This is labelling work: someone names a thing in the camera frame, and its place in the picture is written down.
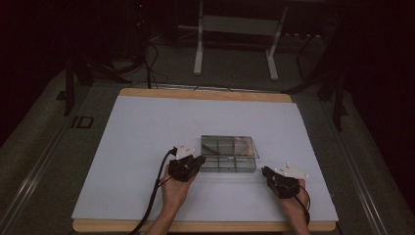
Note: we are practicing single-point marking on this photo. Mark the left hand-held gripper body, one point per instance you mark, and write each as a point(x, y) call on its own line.
point(181, 169)

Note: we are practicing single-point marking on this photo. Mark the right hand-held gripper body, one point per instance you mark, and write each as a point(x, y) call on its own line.
point(285, 184)

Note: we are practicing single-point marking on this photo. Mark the clear plastic compartment box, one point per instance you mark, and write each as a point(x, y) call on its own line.
point(228, 156)

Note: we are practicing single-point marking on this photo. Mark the person's right hand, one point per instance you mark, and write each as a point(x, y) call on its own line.
point(293, 205)

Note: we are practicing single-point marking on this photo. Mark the person's left hand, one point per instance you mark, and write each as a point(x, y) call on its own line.
point(176, 192)

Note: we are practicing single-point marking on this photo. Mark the white table mat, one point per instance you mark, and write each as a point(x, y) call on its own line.
point(130, 130)

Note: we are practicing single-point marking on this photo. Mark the black metal stand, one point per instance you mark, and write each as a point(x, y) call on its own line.
point(336, 94)

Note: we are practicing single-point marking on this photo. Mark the black tripod stand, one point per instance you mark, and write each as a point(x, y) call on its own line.
point(81, 75)

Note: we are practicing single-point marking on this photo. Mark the white metal stand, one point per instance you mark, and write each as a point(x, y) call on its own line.
point(239, 26)

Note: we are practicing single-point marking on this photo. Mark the metal floor rail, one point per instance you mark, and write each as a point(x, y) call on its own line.
point(355, 169)
point(32, 176)

